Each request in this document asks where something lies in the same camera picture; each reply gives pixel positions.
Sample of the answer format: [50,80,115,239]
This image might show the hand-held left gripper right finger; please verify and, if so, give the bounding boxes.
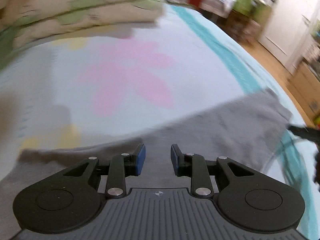
[170,144,258,197]

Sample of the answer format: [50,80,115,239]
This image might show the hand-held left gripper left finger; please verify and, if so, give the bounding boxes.
[62,144,146,197]

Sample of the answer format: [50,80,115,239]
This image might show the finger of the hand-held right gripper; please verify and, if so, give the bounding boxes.
[287,125,320,140]

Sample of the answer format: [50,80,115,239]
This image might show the grey pants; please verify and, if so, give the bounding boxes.
[0,88,293,233]

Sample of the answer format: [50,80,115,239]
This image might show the wooden cabinet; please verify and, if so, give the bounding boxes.
[287,60,320,120]

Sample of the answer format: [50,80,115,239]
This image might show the pastel printed bed sheet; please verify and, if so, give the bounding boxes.
[0,4,320,235]

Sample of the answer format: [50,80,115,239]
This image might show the white door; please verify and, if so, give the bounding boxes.
[257,0,318,65]

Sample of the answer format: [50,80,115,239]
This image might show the green cloth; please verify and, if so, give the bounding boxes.
[232,0,265,18]

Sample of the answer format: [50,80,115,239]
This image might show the cream and green printed pillow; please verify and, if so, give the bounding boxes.
[0,0,167,70]

